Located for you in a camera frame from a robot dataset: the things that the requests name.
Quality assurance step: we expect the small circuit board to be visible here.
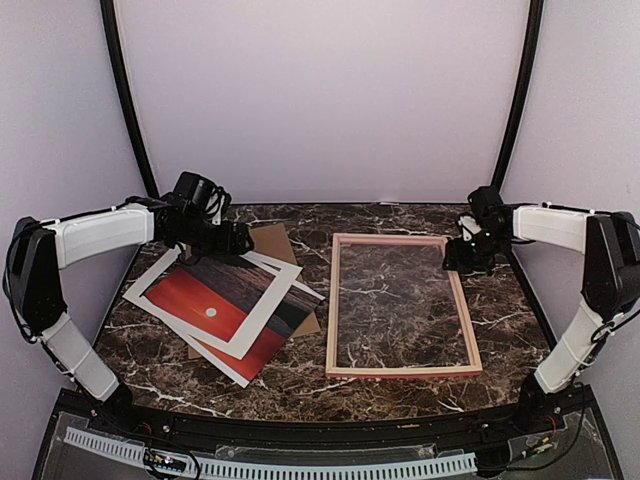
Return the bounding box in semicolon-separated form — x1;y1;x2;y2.
143;449;187;472

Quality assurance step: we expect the left black corner post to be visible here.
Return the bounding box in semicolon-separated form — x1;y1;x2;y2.
99;0;160;198

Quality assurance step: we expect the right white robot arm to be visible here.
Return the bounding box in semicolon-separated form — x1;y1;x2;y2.
443;186;639;394

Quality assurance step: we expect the light wooden picture frame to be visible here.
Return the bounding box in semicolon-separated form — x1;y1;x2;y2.
324;231;484;380

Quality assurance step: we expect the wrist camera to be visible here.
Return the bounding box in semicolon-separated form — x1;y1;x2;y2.
457;214;482;242
206;191;232;225

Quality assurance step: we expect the red sunset photo print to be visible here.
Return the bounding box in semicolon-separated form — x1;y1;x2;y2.
143;253;324;387

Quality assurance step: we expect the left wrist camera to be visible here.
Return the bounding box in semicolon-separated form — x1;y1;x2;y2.
206;191;232;225

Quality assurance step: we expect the black front rail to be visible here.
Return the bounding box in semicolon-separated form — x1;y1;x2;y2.
33;387;622;479

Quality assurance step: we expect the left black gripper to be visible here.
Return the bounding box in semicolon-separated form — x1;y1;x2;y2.
173;213;254;257

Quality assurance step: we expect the right black corner post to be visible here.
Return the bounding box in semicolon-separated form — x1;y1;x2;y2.
491;0;545;191

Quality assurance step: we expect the white photo mat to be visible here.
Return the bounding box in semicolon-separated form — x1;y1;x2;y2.
125;249;302;359

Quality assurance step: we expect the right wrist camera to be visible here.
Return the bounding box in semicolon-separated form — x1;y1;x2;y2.
457;214;482;242

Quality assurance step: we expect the grey slotted cable duct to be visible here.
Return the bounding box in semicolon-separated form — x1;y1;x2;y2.
63;427;477;479

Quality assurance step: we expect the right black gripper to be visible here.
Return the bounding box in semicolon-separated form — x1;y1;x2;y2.
443;228;510;271

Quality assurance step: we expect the black corner post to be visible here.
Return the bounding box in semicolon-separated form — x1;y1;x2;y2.
99;0;160;198
491;0;545;191

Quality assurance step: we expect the clear acrylic sheet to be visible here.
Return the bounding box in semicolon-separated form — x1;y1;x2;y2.
335;240;474;369

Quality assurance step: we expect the brown cardboard backing board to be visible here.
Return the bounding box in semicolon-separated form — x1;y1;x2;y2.
184;224;320;378

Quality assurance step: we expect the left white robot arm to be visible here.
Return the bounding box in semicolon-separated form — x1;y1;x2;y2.
2;172;254;436

